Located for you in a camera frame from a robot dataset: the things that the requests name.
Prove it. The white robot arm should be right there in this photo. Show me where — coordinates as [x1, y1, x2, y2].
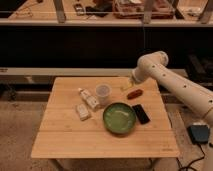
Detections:
[129, 51, 213, 127]

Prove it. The red tray on shelf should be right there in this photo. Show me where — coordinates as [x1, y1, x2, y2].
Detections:
[113, 0, 175, 18]

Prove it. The green ceramic bowl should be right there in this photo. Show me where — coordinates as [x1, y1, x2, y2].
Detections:
[103, 102, 136, 134]

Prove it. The small remote on shelf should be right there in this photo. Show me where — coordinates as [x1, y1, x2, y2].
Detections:
[73, 3, 85, 16]

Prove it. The white rectangular eraser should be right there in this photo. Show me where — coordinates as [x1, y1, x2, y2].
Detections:
[76, 104, 90, 121]

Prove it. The black rectangular phone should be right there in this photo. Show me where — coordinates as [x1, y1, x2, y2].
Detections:
[133, 104, 150, 124]

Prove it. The wooden table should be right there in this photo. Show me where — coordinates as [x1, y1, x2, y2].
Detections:
[31, 77, 179, 159]

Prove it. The white tube bottle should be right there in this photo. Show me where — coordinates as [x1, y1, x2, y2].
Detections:
[78, 88, 99, 111]

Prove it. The reddish brown sausage object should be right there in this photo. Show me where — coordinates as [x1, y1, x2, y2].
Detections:
[127, 89, 143, 100]

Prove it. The translucent plastic cup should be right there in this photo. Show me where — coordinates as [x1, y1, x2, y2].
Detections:
[95, 84, 111, 106]

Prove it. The black cable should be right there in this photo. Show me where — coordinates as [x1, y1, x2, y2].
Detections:
[176, 143, 208, 171]

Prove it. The black device on shelf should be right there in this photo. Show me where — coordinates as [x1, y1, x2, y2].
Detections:
[86, 3, 112, 17]

